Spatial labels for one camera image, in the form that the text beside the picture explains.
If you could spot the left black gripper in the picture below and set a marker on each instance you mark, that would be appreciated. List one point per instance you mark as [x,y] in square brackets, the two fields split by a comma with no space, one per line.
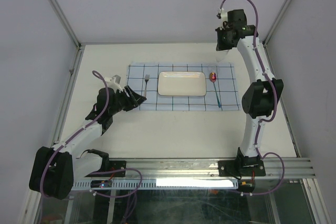
[133,100]

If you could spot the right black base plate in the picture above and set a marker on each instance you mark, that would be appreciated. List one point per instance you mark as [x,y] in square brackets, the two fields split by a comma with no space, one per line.
[234,169]

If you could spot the white slotted cable duct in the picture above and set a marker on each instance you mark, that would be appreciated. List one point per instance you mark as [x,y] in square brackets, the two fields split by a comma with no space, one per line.
[159,183]

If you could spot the left aluminium frame post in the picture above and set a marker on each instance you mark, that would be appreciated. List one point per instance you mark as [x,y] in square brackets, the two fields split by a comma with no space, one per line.
[65,23]

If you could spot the silver fork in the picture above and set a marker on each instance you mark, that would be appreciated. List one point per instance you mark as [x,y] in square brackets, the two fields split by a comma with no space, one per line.
[146,79]

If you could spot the white rectangular plate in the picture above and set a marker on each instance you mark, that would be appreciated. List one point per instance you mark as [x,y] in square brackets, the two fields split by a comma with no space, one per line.
[181,84]

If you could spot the aluminium frame post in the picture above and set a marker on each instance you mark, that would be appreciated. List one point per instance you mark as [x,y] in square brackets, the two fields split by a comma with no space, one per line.
[277,21]
[65,23]

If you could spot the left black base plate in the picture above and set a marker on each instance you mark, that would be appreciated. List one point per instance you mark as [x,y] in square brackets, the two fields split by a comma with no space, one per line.
[116,169]

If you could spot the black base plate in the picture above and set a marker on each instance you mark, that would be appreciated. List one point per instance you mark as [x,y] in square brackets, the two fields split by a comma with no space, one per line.
[116,169]
[234,169]

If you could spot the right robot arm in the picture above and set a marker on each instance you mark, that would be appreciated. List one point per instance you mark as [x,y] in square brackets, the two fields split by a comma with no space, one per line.
[262,96]

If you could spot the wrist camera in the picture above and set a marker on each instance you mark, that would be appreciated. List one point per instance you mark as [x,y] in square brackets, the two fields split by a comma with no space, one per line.
[222,15]
[114,82]

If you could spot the spoon with blue handle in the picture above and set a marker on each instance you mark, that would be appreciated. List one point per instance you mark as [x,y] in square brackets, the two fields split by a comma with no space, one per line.
[213,78]

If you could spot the blue checkered cloth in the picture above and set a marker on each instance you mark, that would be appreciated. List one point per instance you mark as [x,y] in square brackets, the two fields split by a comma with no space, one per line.
[226,84]

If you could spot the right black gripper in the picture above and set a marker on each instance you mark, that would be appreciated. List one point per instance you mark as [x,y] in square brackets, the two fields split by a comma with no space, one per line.
[220,45]

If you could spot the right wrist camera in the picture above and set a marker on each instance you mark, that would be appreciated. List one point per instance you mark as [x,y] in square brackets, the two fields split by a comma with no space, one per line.
[222,15]

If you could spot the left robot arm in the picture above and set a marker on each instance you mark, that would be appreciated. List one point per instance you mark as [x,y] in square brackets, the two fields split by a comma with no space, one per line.
[57,168]

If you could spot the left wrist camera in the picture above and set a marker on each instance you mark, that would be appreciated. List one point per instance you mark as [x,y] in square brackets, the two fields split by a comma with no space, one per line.
[114,82]

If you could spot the right aluminium frame post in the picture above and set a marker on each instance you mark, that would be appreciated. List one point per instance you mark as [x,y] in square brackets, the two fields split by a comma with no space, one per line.
[277,21]

